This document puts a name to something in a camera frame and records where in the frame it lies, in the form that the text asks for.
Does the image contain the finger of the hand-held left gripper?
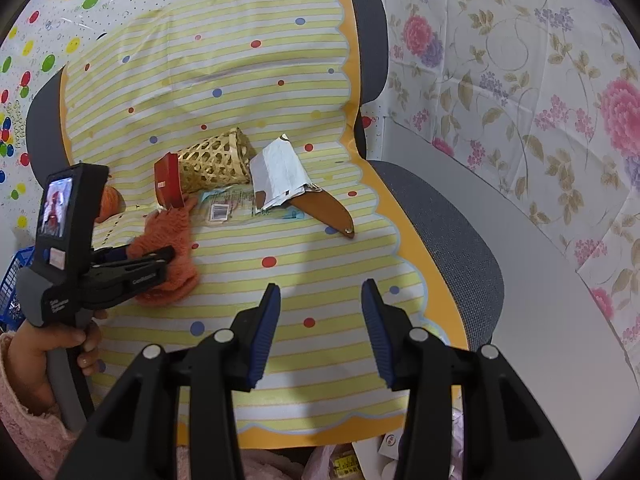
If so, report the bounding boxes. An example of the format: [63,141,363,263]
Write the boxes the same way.
[92,244,177,268]

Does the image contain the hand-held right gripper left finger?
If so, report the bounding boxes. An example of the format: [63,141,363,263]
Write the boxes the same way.
[65,282,282,480]

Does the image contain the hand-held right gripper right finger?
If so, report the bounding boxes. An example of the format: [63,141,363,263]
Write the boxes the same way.
[361,279,581,480]

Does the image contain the red cardboard box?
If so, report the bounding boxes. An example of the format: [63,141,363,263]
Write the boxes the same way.
[154,152,187,209]

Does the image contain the clear printed label wrapper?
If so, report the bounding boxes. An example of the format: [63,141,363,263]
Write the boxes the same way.
[197,187,306,226]

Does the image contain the woven bamboo cone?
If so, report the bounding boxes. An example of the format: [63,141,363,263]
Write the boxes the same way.
[176,127,257,195]

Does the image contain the yellow clear plastic wrapper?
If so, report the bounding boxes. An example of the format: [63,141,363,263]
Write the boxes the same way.
[331,451,365,480]

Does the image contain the pink plastic bag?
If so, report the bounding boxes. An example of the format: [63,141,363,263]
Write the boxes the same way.
[300,400,481,480]

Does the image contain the white paper packet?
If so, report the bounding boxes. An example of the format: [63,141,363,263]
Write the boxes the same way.
[248,134,321,211]

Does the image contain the person's left forearm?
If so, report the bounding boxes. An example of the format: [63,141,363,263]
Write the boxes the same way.
[0,332,78,480]

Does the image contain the person's left hand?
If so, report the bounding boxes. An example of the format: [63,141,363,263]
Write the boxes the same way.
[5,309,108,403]

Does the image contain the red apple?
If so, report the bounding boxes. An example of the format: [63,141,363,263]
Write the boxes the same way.
[100,186,132,223]

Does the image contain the blue plastic basket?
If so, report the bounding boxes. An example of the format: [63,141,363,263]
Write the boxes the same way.
[0,247,36,333]

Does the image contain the grey office chair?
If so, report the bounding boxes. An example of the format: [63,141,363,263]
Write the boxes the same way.
[25,0,505,356]

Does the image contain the yellow striped dotted mat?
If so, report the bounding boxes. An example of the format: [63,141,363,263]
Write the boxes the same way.
[59,0,471,448]

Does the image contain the floral print plastic sheet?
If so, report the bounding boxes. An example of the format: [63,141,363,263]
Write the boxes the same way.
[370,0,640,356]

